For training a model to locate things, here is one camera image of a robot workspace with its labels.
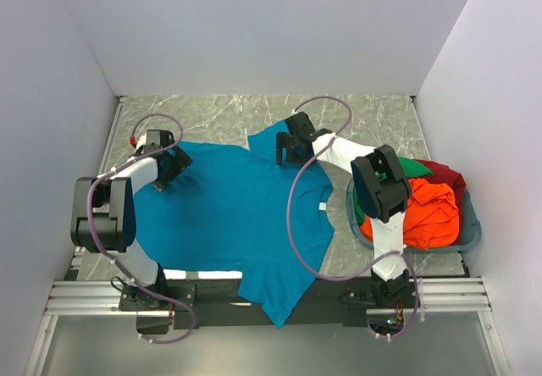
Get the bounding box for orange t-shirt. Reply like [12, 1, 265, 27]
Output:
[359, 176, 461, 250]

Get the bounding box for red t-shirt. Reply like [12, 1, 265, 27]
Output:
[417, 159, 467, 209]

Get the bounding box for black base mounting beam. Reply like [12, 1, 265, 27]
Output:
[119, 275, 419, 335]

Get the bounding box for aluminium rail frame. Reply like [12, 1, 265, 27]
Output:
[23, 96, 509, 376]

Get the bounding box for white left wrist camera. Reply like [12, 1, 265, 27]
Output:
[129, 133, 147, 149]

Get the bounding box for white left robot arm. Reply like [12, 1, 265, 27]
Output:
[70, 130, 192, 310]

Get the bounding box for green t-shirt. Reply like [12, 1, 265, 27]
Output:
[352, 157, 434, 226]

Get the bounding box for blue t-shirt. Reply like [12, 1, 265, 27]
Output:
[134, 122, 336, 329]

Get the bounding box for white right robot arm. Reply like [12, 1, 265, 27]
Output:
[276, 112, 413, 307]

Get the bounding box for translucent blue plastic basket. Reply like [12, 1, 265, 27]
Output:
[346, 180, 482, 254]

